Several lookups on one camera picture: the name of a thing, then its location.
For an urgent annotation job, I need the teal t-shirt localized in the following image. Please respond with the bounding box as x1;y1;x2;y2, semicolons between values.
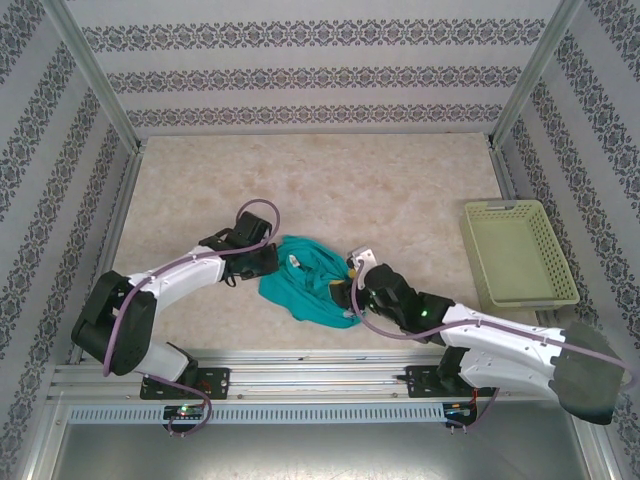
258;234;362;331

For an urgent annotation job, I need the pale green plastic basket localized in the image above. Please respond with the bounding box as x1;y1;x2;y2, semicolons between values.
459;199;581;312

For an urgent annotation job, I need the grey metal panel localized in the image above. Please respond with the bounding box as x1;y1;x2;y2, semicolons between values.
49;422;586;480

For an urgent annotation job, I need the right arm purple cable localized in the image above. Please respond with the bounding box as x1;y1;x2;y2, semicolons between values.
349;257;639;436

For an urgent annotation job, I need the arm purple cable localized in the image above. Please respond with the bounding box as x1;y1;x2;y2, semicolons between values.
101;198;281;439
349;257;639;436

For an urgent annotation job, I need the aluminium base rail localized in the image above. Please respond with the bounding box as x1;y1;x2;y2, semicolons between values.
47;348;594;401

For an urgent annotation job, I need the slotted white cable duct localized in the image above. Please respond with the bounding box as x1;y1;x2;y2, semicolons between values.
67;402;446;425

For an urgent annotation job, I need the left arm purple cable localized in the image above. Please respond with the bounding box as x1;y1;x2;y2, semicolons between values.
101;198;281;439

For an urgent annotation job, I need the aluminium frame post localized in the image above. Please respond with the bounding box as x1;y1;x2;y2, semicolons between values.
487;0;586;151
39;0;146;154

